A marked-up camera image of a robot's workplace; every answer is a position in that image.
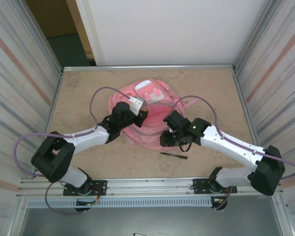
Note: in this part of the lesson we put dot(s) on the pink student backpack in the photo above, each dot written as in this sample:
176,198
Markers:
152,123

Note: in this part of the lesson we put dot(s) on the all black marker pen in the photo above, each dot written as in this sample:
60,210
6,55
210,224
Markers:
173,155

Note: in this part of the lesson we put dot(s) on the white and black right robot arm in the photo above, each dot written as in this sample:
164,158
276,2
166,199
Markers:
226,147

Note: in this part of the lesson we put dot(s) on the grey metal sheet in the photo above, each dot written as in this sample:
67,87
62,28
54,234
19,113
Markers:
186,221

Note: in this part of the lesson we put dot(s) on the brown wooden door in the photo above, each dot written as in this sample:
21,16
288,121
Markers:
51,19

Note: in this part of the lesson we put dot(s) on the aluminium table back rail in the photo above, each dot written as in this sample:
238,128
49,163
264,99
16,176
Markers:
150,67

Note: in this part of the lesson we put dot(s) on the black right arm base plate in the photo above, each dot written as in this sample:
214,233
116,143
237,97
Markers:
199,186

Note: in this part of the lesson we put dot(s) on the aluminium front mounting rail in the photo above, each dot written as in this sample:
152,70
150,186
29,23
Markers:
150,183

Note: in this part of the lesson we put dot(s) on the aluminium table side rail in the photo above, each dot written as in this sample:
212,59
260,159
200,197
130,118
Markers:
57,86
238,86

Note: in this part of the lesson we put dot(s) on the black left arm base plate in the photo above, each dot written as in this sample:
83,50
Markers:
100,184

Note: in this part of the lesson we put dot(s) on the aluminium frame post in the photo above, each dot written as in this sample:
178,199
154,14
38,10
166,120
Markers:
255,32
43,41

